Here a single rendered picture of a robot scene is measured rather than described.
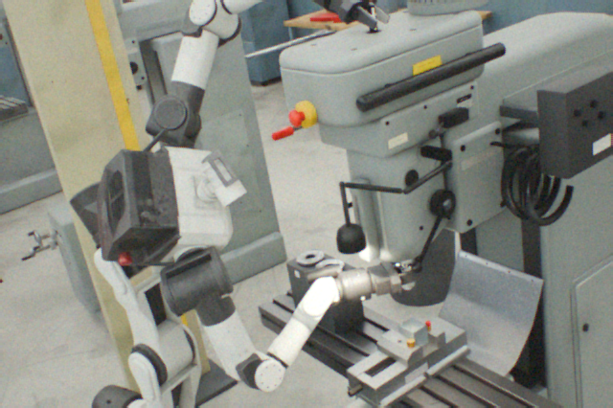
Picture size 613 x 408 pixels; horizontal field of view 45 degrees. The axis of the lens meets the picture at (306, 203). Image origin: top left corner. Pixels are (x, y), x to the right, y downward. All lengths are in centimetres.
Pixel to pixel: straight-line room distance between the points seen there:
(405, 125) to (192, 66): 57
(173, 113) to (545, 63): 98
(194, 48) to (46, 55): 135
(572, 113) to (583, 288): 71
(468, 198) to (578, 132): 33
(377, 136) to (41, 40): 184
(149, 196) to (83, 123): 155
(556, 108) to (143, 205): 96
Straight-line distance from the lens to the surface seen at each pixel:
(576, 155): 181
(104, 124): 334
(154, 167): 182
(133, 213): 175
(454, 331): 219
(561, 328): 233
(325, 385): 373
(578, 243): 227
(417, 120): 175
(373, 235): 187
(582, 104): 180
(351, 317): 237
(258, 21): 912
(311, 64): 164
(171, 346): 226
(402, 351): 207
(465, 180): 192
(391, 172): 178
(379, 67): 164
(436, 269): 409
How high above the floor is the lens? 224
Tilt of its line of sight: 23 degrees down
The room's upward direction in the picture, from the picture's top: 10 degrees counter-clockwise
